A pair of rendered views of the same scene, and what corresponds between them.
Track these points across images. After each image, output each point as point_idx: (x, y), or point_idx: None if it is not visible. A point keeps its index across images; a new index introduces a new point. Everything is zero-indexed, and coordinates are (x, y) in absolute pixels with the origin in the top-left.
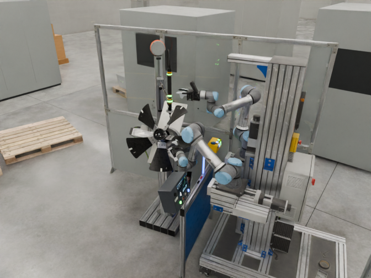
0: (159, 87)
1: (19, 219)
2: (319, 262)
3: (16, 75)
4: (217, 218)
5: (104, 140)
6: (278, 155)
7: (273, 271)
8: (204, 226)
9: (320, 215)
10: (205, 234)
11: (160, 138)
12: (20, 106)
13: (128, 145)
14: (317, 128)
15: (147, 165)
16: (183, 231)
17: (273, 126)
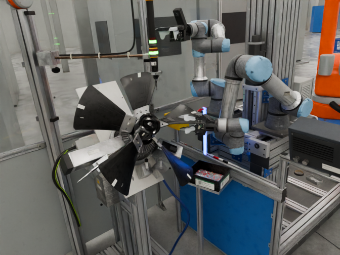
0: (56, 68)
1: None
2: (297, 173)
3: None
4: (185, 224)
5: None
6: (290, 70)
7: (301, 204)
8: (192, 242)
9: (223, 159)
10: (205, 246)
11: (156, 128)
12: None
13: (108, 179)
14: (221, 67)
15: (32, 248)
16: (281, 226)
17: (287, 34)
